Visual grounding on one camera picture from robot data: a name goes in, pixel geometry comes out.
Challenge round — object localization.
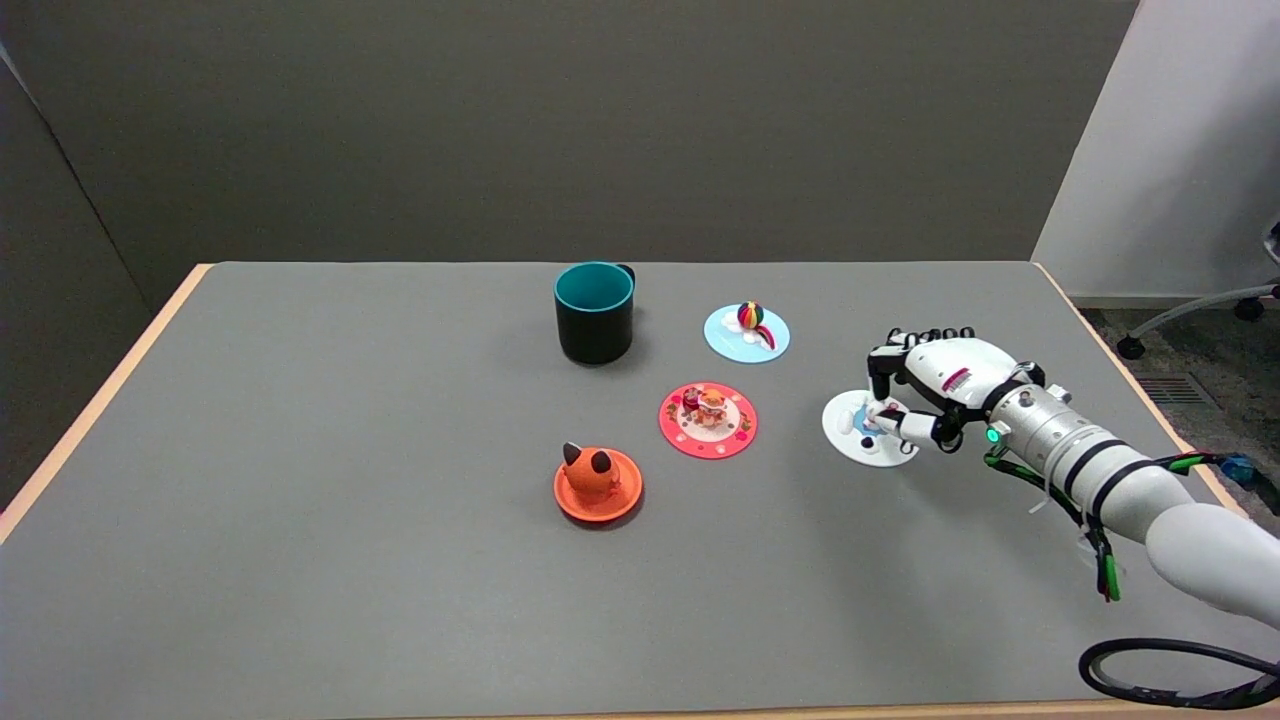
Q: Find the floor vent grille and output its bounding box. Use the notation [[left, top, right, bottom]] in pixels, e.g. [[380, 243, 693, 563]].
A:
[[1139, 376, 1209, 407]]

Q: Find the orange cat cup lid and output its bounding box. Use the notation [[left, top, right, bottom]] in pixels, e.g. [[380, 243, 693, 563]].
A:
[[553, 441, 644, 525]]

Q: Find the black mug teal inside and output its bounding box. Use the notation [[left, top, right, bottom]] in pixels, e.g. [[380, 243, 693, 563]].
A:
[[554, 262, 638, 367]]

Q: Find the green black braided cable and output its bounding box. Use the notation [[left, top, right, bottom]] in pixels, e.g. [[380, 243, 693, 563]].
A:
[[983, 450, 1123, 604]]

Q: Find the thick black sleeved cable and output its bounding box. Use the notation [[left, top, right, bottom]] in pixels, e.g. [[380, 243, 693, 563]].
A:
[[1078, 452, 1280, 712]]

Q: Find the office chair base with casters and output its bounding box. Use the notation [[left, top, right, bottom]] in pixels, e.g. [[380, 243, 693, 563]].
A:
[[1118, 225, 1280, 361]]

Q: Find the white cup lid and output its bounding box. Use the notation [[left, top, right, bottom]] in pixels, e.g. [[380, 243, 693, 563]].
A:
[[822, 389, 921, 469]]

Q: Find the red cup lid with figures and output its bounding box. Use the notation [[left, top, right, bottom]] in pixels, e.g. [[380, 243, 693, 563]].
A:
[[658, 382, 759, 461]]

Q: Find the light blue balloon cup lid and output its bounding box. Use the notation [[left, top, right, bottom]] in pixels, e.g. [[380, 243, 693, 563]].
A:
[[703, 300, 792, 365]]

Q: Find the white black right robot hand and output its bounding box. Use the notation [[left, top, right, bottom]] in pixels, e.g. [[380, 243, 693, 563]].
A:
[[865, 326, 1048, 457]]

